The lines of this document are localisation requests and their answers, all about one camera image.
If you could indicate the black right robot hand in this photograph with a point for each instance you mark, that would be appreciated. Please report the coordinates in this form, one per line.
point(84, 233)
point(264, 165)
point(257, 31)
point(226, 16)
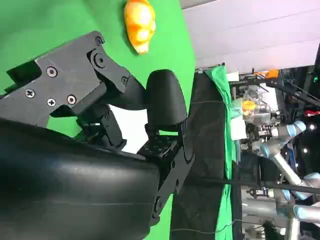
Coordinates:
point(62, 180)

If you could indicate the orange and white bread roll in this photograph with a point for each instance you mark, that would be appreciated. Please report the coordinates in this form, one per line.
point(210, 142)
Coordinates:
point(140, 22)

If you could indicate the black table skirt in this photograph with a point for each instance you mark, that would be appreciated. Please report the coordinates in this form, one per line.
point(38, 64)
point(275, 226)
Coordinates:
point(207, 120)

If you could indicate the white box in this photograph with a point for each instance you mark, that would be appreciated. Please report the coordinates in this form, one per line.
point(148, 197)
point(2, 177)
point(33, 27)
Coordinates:
point(238, 128)

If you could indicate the green cloth on neighbouring table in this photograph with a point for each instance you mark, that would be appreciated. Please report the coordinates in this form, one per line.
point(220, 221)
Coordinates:
point(223, 85)

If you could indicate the small orange toy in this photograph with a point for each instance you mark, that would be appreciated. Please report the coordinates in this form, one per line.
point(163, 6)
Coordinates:
point(248, 106)

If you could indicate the orange machine part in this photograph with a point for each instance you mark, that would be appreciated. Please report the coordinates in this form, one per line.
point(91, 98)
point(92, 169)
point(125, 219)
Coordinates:
point(271, 73)

